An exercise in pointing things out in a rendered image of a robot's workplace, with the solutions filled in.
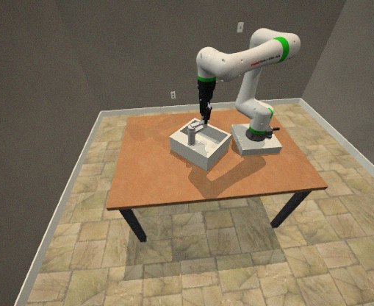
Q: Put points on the white square sink basin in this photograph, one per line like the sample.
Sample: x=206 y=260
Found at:
x=210 y=144

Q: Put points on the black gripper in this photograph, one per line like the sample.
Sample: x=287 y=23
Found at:
x=205 y=109

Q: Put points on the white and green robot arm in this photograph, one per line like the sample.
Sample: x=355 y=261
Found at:
x=267 y=47

